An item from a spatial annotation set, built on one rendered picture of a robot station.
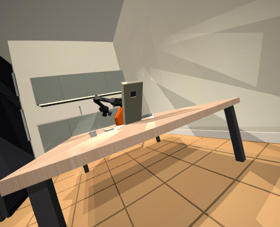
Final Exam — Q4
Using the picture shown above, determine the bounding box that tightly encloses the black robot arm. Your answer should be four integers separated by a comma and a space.
93, 95, 122, 117

